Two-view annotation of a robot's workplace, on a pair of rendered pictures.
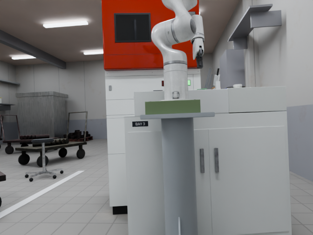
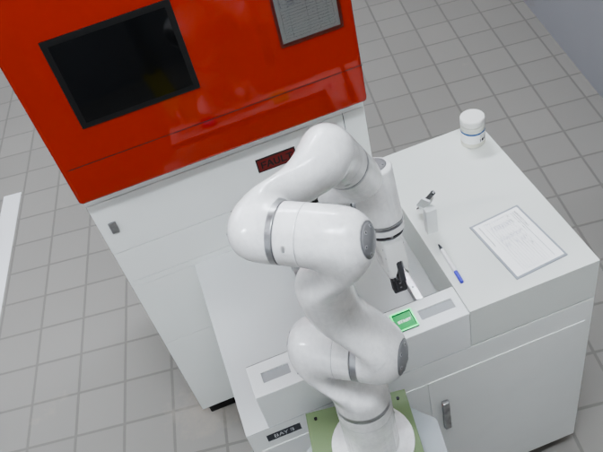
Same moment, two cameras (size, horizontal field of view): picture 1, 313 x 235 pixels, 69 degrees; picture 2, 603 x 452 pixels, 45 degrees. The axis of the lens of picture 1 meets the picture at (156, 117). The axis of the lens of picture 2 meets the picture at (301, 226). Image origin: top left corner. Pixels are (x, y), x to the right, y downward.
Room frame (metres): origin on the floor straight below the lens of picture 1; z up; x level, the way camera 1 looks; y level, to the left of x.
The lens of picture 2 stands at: (0.33, -0.03, 2.41)
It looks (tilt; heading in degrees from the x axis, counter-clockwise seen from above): 45 degrees down; 356
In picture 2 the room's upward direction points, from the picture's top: 16 degrees counter-clockwise
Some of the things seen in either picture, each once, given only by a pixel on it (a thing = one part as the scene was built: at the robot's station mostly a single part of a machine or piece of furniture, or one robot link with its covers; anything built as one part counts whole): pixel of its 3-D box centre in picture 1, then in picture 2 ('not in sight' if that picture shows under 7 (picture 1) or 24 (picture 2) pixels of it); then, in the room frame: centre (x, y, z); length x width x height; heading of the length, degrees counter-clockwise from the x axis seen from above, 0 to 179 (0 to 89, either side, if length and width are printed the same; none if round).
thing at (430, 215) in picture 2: (216, 84); (427, 209); (1.62, -0.44, 1.03); 0.06 x 0.04 x 0.13; 3
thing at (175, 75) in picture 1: (175, 84); (368, 421); (1.13, -0.10, 0.97); 0.19 x 0.19 x 0.18
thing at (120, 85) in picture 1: (153, 93); (240, 193); (1.93, 0.01, 1.02); 0.81 x 0.03 x 0.40; 93
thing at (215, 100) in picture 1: (180, 102); (360, 356); (1.35, -0.15, 0.89); 0.55 x 0.09 x 0.14; 93
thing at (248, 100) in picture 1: (235, 103); (475, 223); (1.64, -0.58, 0.89); 0.62 x 0.35 x 0.14; 3
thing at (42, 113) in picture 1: (44, 118); not in sight; (9.49, 4.72, 1.02); 1.58 x 1.21 x 2.03; 85
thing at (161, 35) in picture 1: (168, 44); (338, 364); (1.16, -0.08, 1.18); 0.19 x 0.12 x 0.24; 58
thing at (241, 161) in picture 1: (197, 172); (392, 361); (1.61, -0.28, 0.41); 0.96 x 0.64 x 0.82; 93
